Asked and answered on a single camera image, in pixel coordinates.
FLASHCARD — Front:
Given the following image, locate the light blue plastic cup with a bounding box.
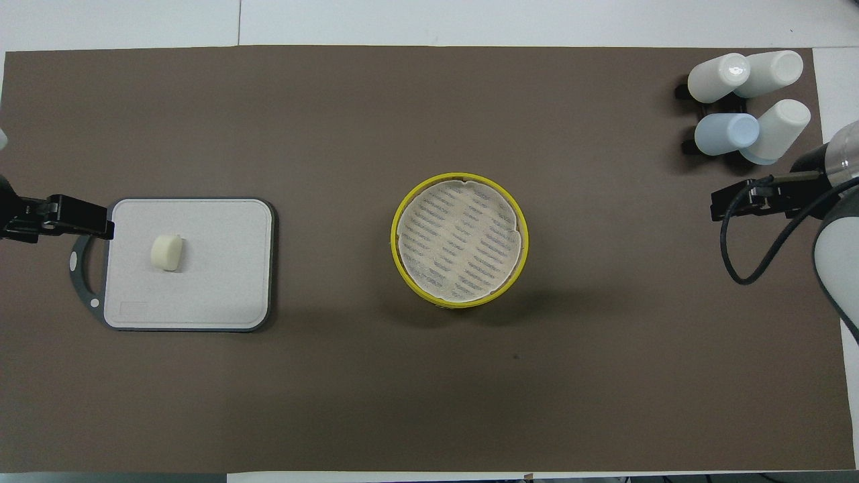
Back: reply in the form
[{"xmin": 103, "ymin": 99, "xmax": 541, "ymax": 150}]
[{"xmin": 695, "ymin": 113, "xmax": 760, "ymax": 156}]

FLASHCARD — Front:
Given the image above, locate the black cup rack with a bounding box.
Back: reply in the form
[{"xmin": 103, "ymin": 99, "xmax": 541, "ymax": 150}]
[{"xmin": 674, "ymin": 82, "xmax": 749, "ymax": 156}]

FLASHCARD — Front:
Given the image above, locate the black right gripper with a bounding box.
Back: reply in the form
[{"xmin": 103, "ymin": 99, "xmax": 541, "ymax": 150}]
[{"xmin": 711, "ymin": 146, "xmax": 837, "ymax": 222}]

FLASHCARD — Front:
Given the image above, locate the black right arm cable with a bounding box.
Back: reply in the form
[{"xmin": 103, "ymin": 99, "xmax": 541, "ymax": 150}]
[{"xmin": 720, "ymin": 176, "xmax": 859, "ymax": 286}]

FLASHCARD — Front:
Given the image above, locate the brown table mat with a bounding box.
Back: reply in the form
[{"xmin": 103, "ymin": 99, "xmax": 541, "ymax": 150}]
[{"xmin": 0, "ymin": 45, "xmax": 856, "ymax": 474}]

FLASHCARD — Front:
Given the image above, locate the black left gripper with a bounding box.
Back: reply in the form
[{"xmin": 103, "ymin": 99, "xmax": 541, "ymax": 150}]
[{"xmin": 0, "ymin": 174, "xmax": 115, "ymax": 244}]

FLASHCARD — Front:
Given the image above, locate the white plastic cup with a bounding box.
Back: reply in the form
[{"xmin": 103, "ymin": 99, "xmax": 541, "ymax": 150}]
[
  {"xmin": 740, "ymin": 99, "xmax": 811, "ymax": 166},
  {"xmin": 688, "ymin": 53, "xmax": 751, "ymax": 104},
  {"xmin": 735, "ymin": 50, "xmax": 804, "ymax": 99}
]

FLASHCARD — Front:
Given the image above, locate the yellow steamer tier with liner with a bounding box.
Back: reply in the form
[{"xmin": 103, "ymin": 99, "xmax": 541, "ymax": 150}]
[{"xmin": 391, "ymin": 172, "xmax": 529, "ymax": 310}]

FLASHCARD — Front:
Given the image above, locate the white mesh steamer liner cloth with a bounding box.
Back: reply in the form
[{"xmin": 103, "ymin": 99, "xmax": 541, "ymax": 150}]
[{"xmin": 397, "ymin": 178, "xmax": 523, "ymax": 302}]

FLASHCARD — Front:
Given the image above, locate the white steamed bun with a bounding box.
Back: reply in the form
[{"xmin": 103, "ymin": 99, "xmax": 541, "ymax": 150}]
[{"xmin": 150, "ymin": 233, "xmax": 185, "ymax": 272}]

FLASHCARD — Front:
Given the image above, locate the grey cutting board with handle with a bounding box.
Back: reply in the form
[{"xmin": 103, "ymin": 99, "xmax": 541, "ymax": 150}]
[{"xmin": 68, "ymin": 197, "xmax": 276, "ymax": 333}]

